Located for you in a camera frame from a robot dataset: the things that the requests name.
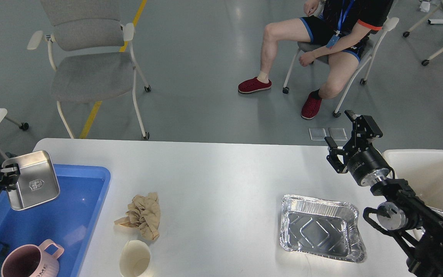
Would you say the small steel tray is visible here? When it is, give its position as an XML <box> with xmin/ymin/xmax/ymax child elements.
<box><xmin>2</xmin><ymin>150</ymin><xmax>60</xmax><ymax>211</ymax></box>

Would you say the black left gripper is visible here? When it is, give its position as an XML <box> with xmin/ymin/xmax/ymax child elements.
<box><xmin>0</xmin><ymin>164</ymin><xmax>21</xmax><ymax>191</ymax></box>

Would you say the white paper cup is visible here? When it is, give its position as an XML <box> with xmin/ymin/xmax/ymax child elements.
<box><xmin>119</xmin><ymin>240</ymin><xmax>154</xmax><ymax>277</ymax></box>

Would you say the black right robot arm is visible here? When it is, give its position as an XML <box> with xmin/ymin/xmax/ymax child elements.
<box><xmin>325</xmin><ymin>110</ymin><xmax>443</xmax><ymax>277</ymax></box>

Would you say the white plastic bin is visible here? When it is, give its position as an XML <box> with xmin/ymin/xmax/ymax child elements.
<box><xmin>383</xmin><ymin>149</ymin><xmax>443</xmax><ymax>211</ymax></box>

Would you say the pink plastic mug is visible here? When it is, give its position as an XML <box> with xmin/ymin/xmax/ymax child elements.
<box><xmin>1</xmin><ymin>239</ymin><xmax>65</xmax><ymax>277</ymax></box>

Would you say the aluminium foil tray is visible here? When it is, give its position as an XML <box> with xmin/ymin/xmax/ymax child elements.
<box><xmin>279</xmin><ymin>194</ymin><xmax>367</xmax><ymax>263</ymax></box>

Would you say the blue plastic tray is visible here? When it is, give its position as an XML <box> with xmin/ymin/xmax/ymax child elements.
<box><xmin>0</xmin><ymin>164</ymin><xmax>110</xmax><ymax>277</ymax></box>

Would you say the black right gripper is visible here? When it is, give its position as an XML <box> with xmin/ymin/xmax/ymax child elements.
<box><xmin>325</xmin><ymin>110</ymin><xmax>392</xmax><ymax>187</ymax></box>

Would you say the grey office chair left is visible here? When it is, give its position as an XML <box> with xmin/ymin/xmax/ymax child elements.
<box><xmin>27</xmin><ymin>0</ymin><xmax>151</xmax><ymax>140</ymax></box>

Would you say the brown paper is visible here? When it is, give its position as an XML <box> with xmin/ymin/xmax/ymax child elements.
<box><xmin>114</xmin><ymin>192</ymin><xmax>161</xmax><ymax>241</ymax></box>

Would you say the grey office chair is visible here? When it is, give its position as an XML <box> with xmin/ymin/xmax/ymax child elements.
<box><xmin>282</xmin><ymin>8</ymin><xmax>399</xmax><ymax>118</ymax></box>
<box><xmin>27</xmin><ymin>0</ymin><xmax>151</xmax><ymax>140</ymax></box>

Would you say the person in shorts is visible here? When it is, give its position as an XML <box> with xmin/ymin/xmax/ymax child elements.
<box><xmin>238</xmin><ymin>0</ymin><xmax>393</xmax><ymax>120</ymax></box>

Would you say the grey office chair right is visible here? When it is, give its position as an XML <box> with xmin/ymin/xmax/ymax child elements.
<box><xmin>282</xmin><ymin>8</ymin><xmax>399</xmax><ymax>118</ymax></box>

